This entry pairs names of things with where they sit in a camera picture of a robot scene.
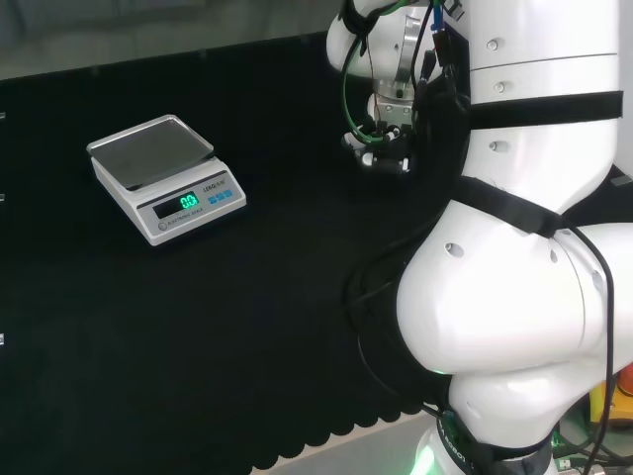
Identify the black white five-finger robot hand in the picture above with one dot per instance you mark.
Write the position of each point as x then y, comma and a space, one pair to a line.
390, 156

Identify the white electronic balance steel pan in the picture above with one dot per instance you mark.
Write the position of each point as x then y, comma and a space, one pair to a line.
168, 183

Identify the black bench cloth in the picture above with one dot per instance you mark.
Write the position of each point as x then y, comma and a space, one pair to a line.
222, 321

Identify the yellow stop button box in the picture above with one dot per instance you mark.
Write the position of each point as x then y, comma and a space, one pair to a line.
622, 396

